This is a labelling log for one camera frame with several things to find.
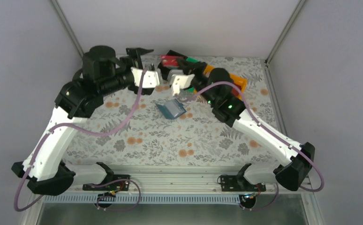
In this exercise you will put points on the aluminium frame rail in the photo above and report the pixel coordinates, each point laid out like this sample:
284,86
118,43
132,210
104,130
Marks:
144,179

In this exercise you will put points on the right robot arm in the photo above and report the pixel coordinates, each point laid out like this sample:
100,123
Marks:
216,86

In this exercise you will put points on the slotted grey cable duct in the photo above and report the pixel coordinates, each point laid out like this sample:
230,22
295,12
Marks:
123,198

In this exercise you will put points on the green storage bin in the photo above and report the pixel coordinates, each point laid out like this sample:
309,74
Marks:
192,60

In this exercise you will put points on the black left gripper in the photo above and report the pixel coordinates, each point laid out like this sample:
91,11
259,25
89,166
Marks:
136,52

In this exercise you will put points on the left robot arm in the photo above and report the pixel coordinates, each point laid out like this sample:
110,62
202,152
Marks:
100,75

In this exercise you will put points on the black storage bin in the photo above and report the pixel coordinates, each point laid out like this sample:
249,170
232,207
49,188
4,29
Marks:
174,53

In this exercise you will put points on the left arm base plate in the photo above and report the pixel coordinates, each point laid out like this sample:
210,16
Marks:
119,182

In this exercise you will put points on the yellow bin with white cards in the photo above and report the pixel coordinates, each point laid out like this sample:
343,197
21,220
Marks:
208,69

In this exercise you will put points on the yellow bin with red cards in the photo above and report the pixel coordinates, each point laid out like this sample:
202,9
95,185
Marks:
241,83

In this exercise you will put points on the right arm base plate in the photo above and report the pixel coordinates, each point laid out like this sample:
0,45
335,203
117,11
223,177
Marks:
231,183

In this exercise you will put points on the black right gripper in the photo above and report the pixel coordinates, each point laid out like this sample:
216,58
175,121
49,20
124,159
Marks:
194,66

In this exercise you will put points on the blue leather card holder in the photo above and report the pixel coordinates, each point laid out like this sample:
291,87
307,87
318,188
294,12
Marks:
171,109

